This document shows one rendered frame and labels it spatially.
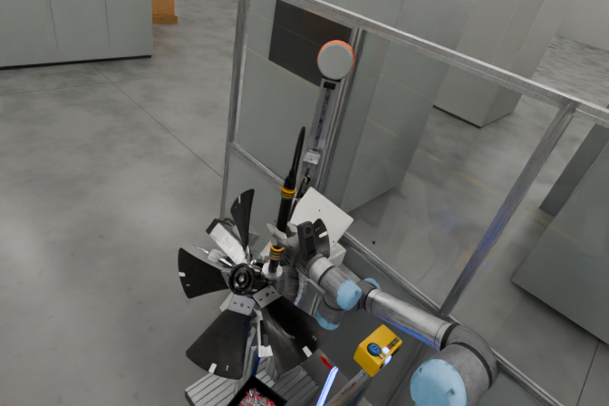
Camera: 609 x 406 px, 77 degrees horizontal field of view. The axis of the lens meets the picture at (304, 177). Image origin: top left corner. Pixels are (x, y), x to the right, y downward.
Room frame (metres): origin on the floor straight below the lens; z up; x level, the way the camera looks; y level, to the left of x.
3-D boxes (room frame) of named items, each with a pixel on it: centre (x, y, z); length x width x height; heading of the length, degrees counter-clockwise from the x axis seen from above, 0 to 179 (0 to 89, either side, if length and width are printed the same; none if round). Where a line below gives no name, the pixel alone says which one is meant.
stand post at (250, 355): (1.10, 0.08, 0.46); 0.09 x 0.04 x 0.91; 50
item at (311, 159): (1.56, -0.01, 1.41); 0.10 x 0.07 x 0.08; 175
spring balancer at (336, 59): (1.65, -0.02, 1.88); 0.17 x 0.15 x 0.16; 50
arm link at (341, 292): (0.77, -0.17, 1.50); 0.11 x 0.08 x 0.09; 50
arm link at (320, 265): (0.82, -0.11, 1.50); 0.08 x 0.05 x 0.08; 140
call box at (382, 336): (0.93, -0.43, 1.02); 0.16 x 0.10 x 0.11; 140
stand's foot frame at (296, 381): (1.18, 0.01, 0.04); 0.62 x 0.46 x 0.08; 140
